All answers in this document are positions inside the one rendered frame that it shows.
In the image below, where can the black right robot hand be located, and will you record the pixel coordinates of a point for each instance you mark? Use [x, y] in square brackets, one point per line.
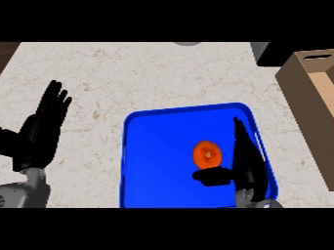
[246, 156]

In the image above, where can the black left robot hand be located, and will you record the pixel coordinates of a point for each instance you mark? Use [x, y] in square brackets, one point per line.
[40, 130]

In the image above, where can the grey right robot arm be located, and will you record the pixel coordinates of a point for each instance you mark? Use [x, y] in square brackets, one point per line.
[253, 201]

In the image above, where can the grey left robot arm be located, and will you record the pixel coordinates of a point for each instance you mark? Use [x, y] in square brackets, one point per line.
[20, 192]

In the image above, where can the orange squash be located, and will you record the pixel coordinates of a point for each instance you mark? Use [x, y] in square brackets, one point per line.
[206, 155]

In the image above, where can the blue tray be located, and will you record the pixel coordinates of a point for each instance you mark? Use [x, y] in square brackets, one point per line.
[169, 156]

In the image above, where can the brown cardboard box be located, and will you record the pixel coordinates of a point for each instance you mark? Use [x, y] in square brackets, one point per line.
[318, 114]

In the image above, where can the black appliance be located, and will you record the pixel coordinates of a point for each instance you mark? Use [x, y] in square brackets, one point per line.
[275, 53]

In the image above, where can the grey round object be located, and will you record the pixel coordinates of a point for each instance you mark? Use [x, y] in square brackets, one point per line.
[187, 43]

